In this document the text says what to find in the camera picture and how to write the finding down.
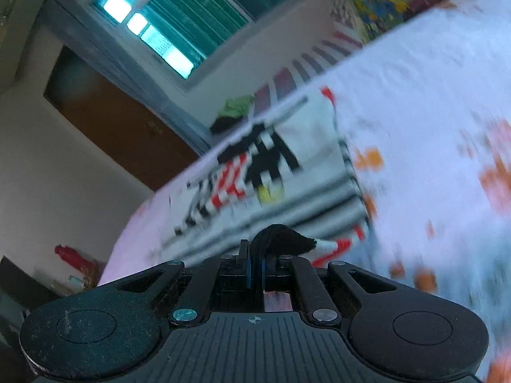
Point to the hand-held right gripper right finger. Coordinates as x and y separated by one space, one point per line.
264 275

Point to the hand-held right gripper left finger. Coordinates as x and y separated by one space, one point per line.
248 271

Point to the striped knit sweater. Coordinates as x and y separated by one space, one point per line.
311 175

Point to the dark cloth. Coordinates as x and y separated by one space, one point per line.
225 124

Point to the green cloth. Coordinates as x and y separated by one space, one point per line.
238 105

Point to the red cloth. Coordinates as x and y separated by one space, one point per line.
74 259

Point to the brown wooden door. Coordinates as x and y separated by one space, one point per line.
119 135

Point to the bed with striped sheet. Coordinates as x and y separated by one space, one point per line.
283 79

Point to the bed with floral sheet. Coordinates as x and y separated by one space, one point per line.
419 107

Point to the dark cabinet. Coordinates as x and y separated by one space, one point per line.
20 287

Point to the grey curtain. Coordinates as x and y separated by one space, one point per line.
119 64

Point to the striped pillow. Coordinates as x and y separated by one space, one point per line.
341 10

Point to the colourful floral pillow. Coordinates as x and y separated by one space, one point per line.
379 8

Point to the window with white frame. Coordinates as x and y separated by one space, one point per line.
191 16

